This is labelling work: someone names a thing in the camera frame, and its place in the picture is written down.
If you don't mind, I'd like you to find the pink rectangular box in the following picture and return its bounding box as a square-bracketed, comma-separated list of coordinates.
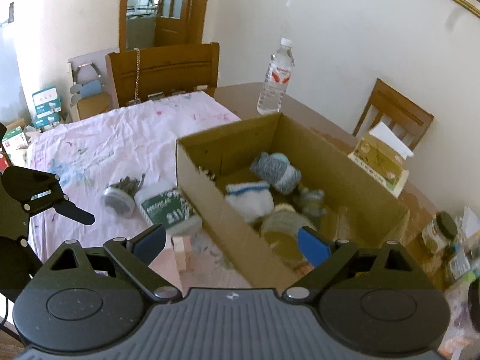
[149, 235, 193, 294]

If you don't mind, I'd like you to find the green white medical bottle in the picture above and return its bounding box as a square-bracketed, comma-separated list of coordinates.
[134, 180, 203, 236]

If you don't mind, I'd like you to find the clear jar with screws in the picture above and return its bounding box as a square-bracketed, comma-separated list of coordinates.
[101, 173, 146, 219]

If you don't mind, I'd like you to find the blue grey knitted sock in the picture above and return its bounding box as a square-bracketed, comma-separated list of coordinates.
[250, 152, 302, 195]

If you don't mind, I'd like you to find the grey toy figurine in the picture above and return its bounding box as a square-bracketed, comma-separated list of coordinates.
[297, 187, 326, 218]

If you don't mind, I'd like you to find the pink white tablecloth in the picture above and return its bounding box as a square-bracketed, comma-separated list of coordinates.
[28, 90, 252, 290]

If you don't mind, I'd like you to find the white blue rolled sock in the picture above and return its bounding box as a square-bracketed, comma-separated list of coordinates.
[224, 181, 274, 224]

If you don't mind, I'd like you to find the white green booklet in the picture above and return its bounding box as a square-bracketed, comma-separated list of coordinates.
[386, 170, 409, 198]

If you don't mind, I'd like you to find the brown cardboard box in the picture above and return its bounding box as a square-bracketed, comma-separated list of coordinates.
[176, 114, 410, 289]

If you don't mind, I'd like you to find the black lid glass jar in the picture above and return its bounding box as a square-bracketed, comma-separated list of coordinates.
[421, 211, 458, 255]

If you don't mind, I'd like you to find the tan tissue box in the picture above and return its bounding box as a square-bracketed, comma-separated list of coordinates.
[351, 121, 413, 190]

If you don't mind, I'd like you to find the wooden chair near door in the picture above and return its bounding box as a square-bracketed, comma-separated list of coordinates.
[106, 42, 220, 107]

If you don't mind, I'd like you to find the clear plastic water bottle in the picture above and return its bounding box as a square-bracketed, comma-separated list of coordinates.
[257, 38, 295, 115]

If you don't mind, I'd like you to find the brown wooden door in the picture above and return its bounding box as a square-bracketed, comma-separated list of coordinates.
[119, 0, 208, 51]

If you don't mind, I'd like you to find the wooden chair by wall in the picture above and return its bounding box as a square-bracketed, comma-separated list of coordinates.
[352, 78, 434, 150]

